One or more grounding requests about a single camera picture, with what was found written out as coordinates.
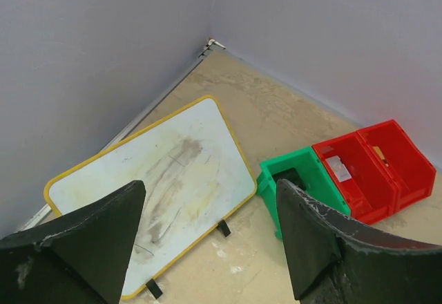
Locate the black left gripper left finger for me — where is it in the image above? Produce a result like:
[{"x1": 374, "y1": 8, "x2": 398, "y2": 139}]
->
[{"x1": 1, "y1": 180, "x2": 146, "y2": 303}]

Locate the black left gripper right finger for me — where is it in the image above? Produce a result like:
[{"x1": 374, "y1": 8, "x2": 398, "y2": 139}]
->
[{"x1": 276, "y1": 179, "x2": 441, "y2": 303}]

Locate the silver card in bin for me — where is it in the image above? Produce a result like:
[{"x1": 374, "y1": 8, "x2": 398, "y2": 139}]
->
[{"x1": 325, "y1": 155, "x2": 352, "y2": 182}]

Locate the black card in bin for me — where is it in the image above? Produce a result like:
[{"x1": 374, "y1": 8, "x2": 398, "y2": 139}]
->
[{"x1": 272, "y1": 168, "x2": 306, "y2": 190}]

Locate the gold card in bin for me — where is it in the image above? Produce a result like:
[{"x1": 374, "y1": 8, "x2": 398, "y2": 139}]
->
[{"x1": 372, "y1": 146, "x2": 389, "y2": 167}]

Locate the red middle plastic bin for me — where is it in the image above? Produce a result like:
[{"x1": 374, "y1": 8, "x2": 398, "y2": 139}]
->
[{"x1": 312, "y1": 132, "x2": 398, "y2": 225}]

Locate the red plastic bin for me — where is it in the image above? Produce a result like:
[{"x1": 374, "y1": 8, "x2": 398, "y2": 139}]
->
[
  {"x1": 357, "y1": 120, "x2": 436, "y2": 213},
  {"x1": 312, "y1": 132, "x2": 398, "y2": 225}
]

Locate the green plastic bin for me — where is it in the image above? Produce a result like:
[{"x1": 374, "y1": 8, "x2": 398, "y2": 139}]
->
[{"x1": 256, "y1": 147, "x2": 351, "y2": 240}]

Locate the red right plastic bin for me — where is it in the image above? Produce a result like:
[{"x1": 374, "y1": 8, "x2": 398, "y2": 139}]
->
[{"x1": 357, "y1": 120, "x2": 436, "y2": 213}]

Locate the white board yellow rim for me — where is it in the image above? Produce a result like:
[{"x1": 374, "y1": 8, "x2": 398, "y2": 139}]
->
[{"x1": 44, "y1": 95, "x2": 257, "y2": 300}]

